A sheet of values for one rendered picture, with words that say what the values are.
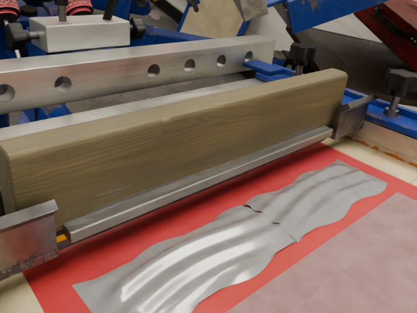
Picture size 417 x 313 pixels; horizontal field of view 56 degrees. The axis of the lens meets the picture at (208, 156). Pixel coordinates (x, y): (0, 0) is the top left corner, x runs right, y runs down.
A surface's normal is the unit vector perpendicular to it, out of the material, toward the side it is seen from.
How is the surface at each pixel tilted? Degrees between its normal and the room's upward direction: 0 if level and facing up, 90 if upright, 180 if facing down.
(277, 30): 90
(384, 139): 90
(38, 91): 74
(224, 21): 79
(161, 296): 18
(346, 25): 90
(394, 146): 90
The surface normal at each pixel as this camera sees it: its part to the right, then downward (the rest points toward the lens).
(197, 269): 0.44, -0.52
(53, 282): 0.09, -0.88
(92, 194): 0.67, 0.40
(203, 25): -0.66, 0.11
